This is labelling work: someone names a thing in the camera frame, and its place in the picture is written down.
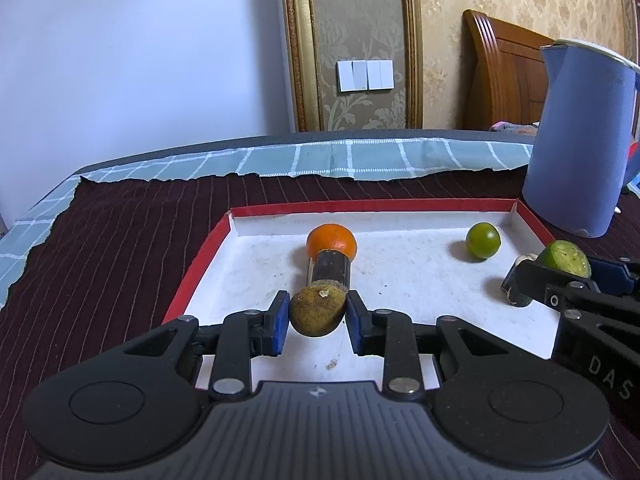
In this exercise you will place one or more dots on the smooth orange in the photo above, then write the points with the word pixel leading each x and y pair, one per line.
pixel 330 237

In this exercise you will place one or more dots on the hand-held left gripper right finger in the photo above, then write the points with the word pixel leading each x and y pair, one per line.
pixel 357 325

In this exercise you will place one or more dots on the blue electric kettle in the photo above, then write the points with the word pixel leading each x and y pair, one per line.
pixel 575 160

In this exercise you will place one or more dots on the wooden bed headboard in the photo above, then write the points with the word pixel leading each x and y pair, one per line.
pixel 500 75

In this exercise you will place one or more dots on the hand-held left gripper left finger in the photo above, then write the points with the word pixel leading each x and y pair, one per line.
pixel 278 325

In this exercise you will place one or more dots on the red cardboard box tray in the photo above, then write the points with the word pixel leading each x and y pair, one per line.
pixel 410 280

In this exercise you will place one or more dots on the pink bed blanket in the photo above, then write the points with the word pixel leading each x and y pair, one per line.
pixel 510 127

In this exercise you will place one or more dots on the gold wall frame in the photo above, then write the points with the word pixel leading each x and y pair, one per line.
pixel 295 45

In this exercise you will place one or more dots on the white wall switch panel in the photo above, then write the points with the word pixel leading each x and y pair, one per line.
pixel 365 75

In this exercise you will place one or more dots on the cut green fruit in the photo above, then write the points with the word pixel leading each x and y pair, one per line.
pixel 565 257

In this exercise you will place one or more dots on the dark maroon striped cloth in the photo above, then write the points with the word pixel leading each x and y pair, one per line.
pixel 125 240

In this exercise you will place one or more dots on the green lime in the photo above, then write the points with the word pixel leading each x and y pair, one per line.
pixel 482 241

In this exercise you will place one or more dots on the teal plaid cloth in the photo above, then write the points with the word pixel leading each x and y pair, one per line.
pixel 350 157

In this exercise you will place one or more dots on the brown kiwi fruit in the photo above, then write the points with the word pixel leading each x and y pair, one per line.
pixel 317 312

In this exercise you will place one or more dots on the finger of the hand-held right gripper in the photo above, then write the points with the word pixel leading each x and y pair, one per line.
pixel 612 275
pixel 535 280

